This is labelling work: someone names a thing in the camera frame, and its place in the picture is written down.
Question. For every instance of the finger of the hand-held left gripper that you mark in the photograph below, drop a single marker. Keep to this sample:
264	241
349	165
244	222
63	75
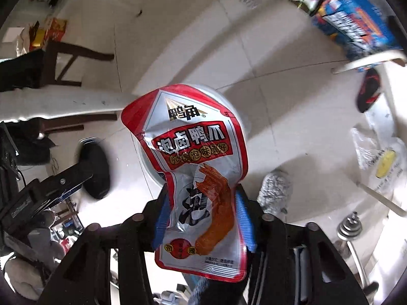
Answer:
68	178

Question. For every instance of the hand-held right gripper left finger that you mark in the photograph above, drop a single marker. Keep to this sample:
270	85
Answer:
159	224

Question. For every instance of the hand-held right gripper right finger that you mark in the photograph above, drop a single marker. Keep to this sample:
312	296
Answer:
246	228

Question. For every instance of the red silver snack packet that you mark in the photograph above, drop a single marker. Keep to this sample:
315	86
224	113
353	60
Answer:
190	139

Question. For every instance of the white round bin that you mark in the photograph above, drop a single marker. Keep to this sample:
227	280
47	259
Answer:
233	108

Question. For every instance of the grey fuzzy slipper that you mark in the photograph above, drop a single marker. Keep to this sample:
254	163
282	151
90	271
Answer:
275	193

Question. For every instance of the person's legs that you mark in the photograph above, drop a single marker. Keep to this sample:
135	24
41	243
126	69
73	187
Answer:
216	292

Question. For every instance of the metal dumbbell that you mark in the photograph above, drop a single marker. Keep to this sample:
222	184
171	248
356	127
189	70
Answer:
349	228

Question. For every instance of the clear plastic bag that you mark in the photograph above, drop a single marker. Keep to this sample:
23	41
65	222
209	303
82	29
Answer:
381	159

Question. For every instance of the red black slipper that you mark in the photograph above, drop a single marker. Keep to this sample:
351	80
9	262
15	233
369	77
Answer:
368	90

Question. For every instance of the blue printed box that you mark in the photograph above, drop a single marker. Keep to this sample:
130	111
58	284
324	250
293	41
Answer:
353	16

